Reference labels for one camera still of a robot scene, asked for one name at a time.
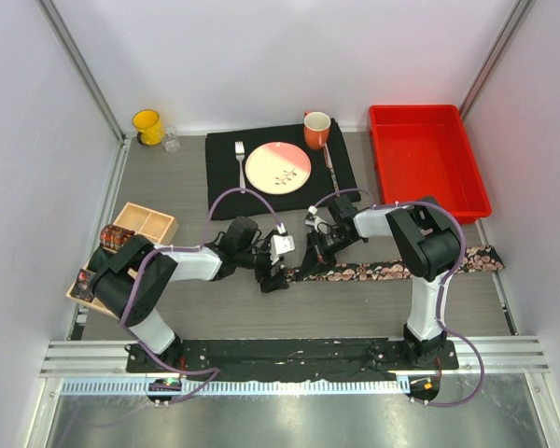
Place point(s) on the rolled dark multicolour tie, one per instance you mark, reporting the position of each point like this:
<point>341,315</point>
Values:
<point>81,289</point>

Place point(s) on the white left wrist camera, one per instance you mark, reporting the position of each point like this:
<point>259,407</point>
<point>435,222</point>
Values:
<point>281,243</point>

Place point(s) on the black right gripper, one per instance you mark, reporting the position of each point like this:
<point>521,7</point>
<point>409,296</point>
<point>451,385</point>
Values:
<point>312,266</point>

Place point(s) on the silver table knife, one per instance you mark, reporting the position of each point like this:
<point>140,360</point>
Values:
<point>330,166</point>

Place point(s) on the floral rose necktie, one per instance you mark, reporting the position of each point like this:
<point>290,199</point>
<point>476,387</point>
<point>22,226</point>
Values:
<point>478,259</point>

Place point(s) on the rolled red patterned tie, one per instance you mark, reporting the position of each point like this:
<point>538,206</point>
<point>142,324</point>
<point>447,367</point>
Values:
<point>113,237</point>

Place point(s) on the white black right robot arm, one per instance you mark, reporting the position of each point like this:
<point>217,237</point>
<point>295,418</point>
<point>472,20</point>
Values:
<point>431,247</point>

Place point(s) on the yellow enamel mug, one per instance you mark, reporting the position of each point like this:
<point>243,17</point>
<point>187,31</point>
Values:
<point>148,125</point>

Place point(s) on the silver fork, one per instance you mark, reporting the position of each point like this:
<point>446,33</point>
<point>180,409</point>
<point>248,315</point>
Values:
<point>240,157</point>

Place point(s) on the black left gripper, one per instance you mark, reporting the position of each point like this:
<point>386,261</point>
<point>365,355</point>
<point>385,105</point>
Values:
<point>274,283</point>

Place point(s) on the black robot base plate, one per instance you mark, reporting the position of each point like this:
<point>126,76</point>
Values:
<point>302,360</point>

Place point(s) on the orange ceramic mug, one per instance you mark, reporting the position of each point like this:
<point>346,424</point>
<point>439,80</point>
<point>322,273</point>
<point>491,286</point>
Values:
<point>316,127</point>

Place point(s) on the rolled dark green tie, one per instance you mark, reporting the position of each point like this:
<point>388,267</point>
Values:
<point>103,259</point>

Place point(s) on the red plastic bin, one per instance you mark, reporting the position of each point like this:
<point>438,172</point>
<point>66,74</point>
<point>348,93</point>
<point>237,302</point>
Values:
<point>424,150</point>

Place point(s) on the clear drinking glass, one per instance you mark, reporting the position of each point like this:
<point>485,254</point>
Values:
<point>169,140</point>

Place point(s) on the pink cream ceramic plate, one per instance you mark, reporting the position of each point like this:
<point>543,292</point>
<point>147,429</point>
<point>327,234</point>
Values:
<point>278,168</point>

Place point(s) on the black cloth placemat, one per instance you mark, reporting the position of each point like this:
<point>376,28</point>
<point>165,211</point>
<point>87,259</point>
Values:
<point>222,170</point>

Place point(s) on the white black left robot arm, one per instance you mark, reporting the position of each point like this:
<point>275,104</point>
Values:
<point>130,280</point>

